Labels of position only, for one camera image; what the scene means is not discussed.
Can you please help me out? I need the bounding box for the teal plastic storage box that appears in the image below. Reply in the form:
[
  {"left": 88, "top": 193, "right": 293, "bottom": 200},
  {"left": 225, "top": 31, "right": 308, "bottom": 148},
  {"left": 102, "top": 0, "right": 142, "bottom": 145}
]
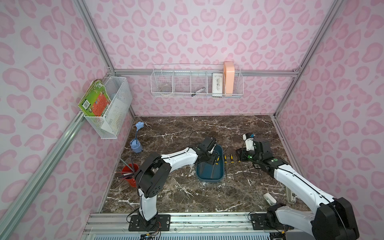
[{"left": 196, "top": 145, "right": 225, "bottom": 183}]

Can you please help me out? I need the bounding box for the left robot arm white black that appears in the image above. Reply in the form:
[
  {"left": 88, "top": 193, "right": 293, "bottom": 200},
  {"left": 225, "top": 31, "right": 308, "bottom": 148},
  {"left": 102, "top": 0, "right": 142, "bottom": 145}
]
[{"left": 135, "top": 137, "right": 218, "bottom": 223}]

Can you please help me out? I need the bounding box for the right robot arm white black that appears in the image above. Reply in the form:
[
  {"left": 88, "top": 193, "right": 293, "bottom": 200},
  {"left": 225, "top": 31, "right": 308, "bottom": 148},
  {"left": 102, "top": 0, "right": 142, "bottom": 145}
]
[{"left": 236, "top": 134, "right": 360, "bottom": 240}]

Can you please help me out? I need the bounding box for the pink box in basket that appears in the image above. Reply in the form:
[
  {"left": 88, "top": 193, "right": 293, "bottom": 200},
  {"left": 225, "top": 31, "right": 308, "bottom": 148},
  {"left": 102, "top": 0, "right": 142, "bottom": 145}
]
[{"left": 223, "top": 62, "right": 235, "bottom": 96}]

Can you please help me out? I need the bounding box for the white stapler on table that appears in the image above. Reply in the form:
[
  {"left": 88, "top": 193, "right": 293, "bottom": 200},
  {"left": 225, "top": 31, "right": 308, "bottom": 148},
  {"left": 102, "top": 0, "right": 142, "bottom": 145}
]
[{"left": 263, "top": 193, "right": 277, "bottom": 206}]

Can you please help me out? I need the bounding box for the grey stapler on table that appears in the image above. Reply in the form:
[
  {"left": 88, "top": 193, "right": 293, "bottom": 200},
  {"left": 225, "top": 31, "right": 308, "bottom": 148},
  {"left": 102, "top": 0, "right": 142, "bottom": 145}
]
[{"left": 285, "top": 186, "right": 297, "bottom": 204}]

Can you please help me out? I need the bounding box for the grey pen in basket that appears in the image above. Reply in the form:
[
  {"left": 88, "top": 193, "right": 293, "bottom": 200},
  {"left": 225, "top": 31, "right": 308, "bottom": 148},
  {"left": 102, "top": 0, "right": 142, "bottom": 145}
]
[{"left": 191, "top": 88, "right": 206, "bottom": 97}]

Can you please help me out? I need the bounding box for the blue desk lamp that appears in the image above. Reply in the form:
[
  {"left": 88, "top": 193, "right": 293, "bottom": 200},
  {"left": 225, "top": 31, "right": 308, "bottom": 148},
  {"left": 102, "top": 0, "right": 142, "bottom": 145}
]
[{"left": 130, "top": 122, "right": 144, "bottom": 154}]

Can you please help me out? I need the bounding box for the red pen cup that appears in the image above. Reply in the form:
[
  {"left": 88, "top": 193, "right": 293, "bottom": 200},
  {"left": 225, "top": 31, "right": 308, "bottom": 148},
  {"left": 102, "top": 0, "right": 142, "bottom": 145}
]
[{"left": 116, "top": 157, "right": 139, "bottom": 188}]

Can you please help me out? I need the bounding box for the white card in basket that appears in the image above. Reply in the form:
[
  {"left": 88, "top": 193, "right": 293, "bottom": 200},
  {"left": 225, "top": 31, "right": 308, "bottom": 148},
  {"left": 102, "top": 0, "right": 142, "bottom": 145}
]
[{"left": 212, "top": 73, "right": 224, "bottom": 97}]

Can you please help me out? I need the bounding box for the white paper in mesh basket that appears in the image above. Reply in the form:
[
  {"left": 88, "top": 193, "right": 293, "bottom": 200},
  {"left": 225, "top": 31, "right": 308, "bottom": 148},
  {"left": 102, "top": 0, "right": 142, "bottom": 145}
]
[{"left": 101, "top": 99, "right": 129, "bottom": 139}]

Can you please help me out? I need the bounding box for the white mesh side basket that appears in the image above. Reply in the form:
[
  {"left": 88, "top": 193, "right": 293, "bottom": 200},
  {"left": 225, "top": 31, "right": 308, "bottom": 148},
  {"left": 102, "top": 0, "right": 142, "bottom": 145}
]
[{"left": 78, "top": 77, "right": 133, "bottom": 140}]

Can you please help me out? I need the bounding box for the green red booklet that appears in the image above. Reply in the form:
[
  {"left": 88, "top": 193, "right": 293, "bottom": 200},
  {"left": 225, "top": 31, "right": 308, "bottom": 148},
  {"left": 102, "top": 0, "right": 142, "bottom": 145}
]
[{"left": 78, "top": 80, "right": 112, "bottom": 117}]

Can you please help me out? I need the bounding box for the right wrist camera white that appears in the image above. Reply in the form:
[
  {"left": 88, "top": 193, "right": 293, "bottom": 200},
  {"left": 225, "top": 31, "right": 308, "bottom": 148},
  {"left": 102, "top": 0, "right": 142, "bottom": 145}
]
[{"left": 243, "top": 133, "right": 255, "bottom": 152}]

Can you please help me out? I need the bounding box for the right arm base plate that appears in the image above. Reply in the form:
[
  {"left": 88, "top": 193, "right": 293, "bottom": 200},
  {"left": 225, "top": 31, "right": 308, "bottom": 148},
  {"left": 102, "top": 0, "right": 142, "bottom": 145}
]
[{"left": 247, "top": 212, "right": 294, "bottom": 231}]

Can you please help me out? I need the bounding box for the white wire wall basket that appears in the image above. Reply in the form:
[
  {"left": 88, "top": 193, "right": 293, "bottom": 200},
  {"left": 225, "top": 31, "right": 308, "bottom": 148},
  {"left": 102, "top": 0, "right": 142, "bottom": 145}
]
[{"left": 151, "top": 64, "right": 244, "bottom": 98}]

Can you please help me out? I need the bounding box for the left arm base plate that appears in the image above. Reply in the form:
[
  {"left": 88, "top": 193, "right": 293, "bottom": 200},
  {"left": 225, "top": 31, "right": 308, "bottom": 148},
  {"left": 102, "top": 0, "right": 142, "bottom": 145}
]
[{"left": 128, "top": 214, "right": 171, "bottom": 232}]

